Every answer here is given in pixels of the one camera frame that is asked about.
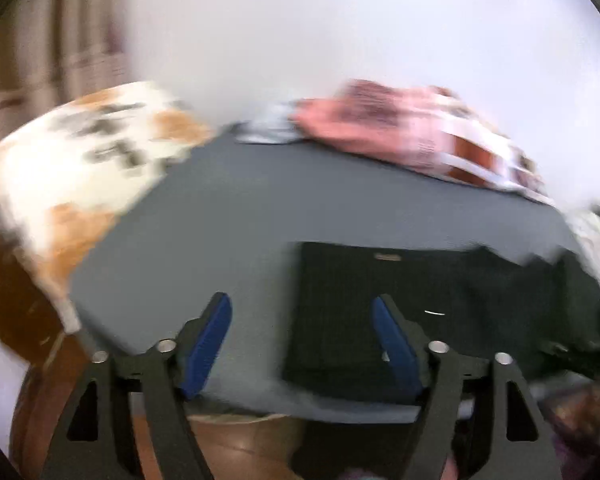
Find black denim pants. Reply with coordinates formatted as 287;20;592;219
281;243;600;404

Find white floral orange pillow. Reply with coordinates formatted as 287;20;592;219
0;81;213;333

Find grey mesh mattress pad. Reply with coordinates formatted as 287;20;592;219
70;134;578;424

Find pink and plaid folded blanket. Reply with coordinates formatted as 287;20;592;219
291;80;552;205

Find light blue white cloth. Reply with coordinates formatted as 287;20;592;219
236;101;304;145

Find beige striped curtain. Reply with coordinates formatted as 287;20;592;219
0;0;131;141

